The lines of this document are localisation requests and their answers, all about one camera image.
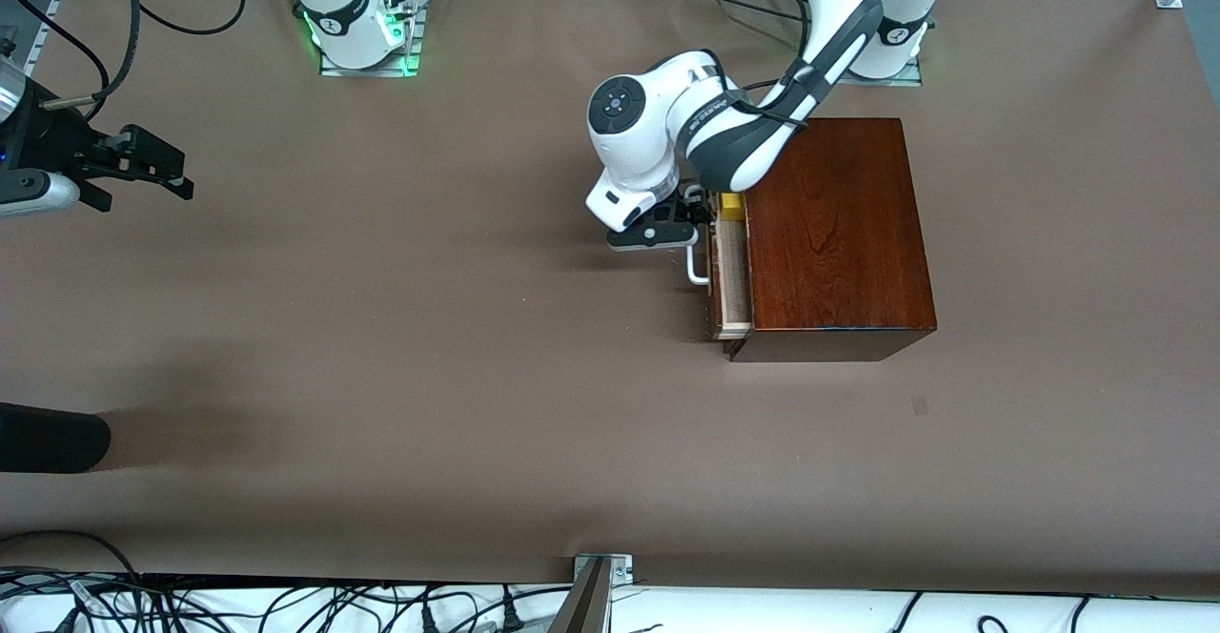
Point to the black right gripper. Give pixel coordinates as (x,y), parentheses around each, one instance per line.
(59,142)

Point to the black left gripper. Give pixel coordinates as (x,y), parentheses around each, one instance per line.
(693,202)

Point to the yellow block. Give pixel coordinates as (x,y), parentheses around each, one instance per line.
(731,206)

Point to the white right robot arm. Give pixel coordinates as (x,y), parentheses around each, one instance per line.
(338,4)

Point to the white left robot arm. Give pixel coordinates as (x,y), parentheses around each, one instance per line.
(648,137)

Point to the dark brown wooden cabinet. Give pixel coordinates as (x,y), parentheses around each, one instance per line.
(839,252)

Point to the black cylinder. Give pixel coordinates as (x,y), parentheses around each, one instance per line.
(48,438)

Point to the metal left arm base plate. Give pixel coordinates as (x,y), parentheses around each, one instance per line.
(896,80)

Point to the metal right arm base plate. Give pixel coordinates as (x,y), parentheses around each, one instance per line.
(367,71)

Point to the small metal corner bracket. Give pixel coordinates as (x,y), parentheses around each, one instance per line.
(620,566)

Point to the aluminium profile post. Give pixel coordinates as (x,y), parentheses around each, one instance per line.
(581,609)

